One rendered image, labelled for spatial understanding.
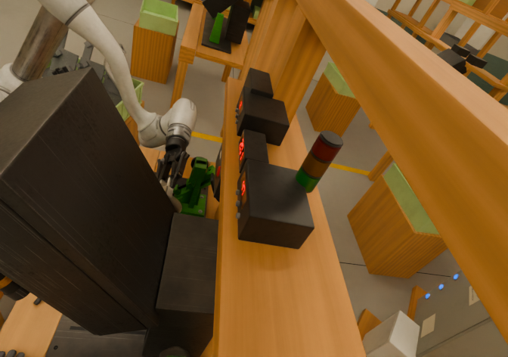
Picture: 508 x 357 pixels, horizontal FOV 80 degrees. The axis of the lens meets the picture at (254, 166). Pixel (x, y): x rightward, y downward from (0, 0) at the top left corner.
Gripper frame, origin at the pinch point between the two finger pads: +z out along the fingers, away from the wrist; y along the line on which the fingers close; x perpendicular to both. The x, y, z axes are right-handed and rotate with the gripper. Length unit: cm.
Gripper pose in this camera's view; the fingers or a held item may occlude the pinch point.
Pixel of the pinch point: (165, 189)
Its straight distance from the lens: 107.4
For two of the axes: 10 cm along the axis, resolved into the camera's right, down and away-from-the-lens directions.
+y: 8.9, -2.2, -4.0
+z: -0.4, 8.2, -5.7
